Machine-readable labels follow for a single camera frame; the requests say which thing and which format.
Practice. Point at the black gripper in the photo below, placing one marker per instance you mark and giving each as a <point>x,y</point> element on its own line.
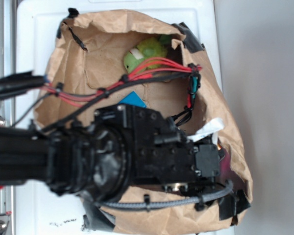
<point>166,157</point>

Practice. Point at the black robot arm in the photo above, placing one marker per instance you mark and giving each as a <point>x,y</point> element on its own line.
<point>125,146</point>

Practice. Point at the blue wooden block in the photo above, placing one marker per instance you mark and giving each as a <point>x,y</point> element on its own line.
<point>133,99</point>

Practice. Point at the brown paper bag tray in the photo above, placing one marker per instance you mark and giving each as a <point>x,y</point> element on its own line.
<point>89,55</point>

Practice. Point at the green plush toy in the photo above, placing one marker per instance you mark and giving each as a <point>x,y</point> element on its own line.
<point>145,49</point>

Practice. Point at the white plastic tray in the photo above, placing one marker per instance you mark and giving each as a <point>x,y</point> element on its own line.
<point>39,211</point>

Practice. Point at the aluminium frame rail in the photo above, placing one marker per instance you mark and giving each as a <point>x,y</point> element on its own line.
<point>8,10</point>

